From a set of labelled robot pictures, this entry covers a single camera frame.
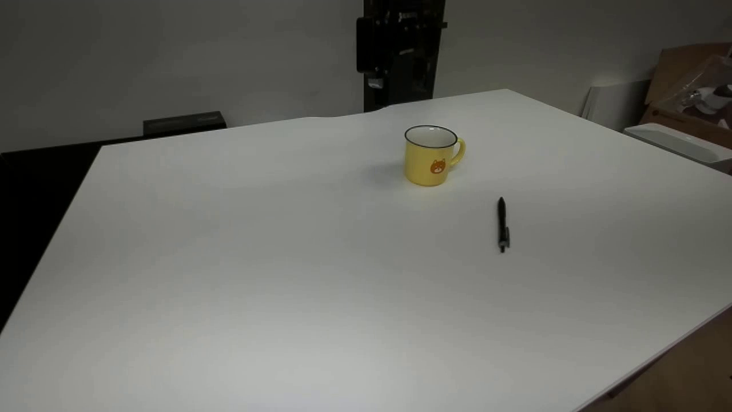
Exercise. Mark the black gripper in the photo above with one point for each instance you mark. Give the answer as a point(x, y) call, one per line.
point(396, 42)

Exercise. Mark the white plastic bin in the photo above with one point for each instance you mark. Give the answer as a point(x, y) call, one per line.
point(615, 98)

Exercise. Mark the yellow enamel mug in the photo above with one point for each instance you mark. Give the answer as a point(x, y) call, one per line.
point(424, 163)

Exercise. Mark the flat white tray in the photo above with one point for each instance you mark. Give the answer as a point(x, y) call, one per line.
point(679, 141)

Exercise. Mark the black ballpoint pen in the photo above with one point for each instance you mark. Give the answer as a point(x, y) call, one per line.
point(504, 226)

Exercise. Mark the dark vertical pillar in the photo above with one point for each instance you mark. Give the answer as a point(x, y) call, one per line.
point(403, 102)

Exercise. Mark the brown cardboard box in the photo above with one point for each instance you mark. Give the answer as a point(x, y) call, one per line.
point(679, 76)

